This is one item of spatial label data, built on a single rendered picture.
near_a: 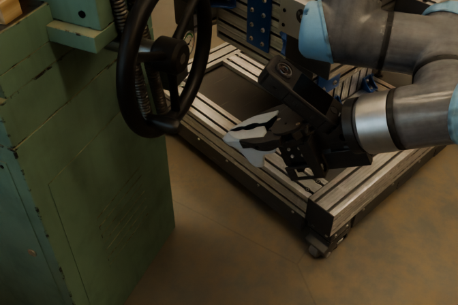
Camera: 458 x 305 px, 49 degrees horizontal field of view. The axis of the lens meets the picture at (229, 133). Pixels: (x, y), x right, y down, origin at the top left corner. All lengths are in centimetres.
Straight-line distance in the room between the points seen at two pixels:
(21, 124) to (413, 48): 60
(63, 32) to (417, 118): 55
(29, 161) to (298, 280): 88
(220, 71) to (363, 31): 128
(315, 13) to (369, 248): 108
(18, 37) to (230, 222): 100
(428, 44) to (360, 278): 101
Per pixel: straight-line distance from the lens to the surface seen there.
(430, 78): 61
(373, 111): 60
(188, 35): 117
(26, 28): 84
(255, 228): 161
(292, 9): 114
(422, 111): 58
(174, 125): 79
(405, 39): 64
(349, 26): 64
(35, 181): 95
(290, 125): 65
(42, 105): 91
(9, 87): 84
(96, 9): 81
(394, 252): 163
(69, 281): 118
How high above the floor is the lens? 127
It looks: 41 degrees down
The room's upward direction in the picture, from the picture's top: straight up
